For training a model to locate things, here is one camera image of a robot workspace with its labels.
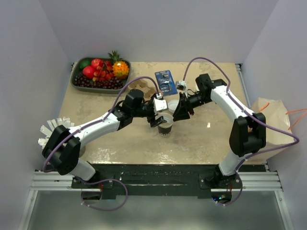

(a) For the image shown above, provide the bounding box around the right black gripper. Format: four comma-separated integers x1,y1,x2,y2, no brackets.
173,92,212,122

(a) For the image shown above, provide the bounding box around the black paper coffee cup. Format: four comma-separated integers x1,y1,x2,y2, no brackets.
157,113,173,137

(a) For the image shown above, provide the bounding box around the pulp cup carrier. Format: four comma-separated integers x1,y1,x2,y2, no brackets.
128,80,156,101

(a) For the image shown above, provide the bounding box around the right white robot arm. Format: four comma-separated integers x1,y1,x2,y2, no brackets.
173,74,266,188

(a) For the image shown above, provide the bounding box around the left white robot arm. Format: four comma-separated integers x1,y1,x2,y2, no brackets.
42,90,168,188

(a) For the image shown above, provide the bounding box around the blue blister pack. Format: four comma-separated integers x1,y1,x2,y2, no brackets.
154,70,177,97

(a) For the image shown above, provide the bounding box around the orange pineapple toy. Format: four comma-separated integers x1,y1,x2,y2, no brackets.
108,50,130,80

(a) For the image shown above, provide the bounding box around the red cherries bunch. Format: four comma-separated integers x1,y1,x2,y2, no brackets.
93,60,115,81

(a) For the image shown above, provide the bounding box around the grey straw holder cup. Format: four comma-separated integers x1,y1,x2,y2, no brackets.
79,146,86,157

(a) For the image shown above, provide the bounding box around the red apple back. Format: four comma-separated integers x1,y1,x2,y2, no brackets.
91,58,104,70

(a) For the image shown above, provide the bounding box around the red apple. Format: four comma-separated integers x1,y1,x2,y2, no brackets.
83,66,96,79
91,58,104,70

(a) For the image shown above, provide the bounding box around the red apple front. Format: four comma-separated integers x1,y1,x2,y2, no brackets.
83,66,96,79

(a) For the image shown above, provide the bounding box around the dark red grape bunch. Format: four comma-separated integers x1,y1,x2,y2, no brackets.
72,74,124,90

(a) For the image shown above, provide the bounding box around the green apple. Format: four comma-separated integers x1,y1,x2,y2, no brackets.
79,59,91,70

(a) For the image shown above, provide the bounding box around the grey fruit tray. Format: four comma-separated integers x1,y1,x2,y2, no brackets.
71,57,131,94

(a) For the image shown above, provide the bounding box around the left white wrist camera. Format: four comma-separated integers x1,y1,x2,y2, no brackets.
153,93,168,113

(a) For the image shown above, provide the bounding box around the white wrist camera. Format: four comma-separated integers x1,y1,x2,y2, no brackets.
153,93,168,113
176,80,187,91

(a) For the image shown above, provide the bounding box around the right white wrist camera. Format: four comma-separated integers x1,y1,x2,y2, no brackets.
176,80,187,91

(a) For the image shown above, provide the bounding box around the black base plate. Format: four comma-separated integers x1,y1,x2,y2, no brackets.
40,163,267,200

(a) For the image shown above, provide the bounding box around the aluminium frame rail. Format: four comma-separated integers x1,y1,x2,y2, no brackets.
18,172,294,230

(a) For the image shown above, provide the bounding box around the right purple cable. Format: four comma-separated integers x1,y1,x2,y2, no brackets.
182,57,300,207

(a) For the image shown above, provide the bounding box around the purple cable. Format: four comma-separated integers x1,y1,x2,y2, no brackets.
182,57,300,207
42,76,161,211

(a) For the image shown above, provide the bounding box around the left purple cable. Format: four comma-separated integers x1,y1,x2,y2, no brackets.
42,76,161,211

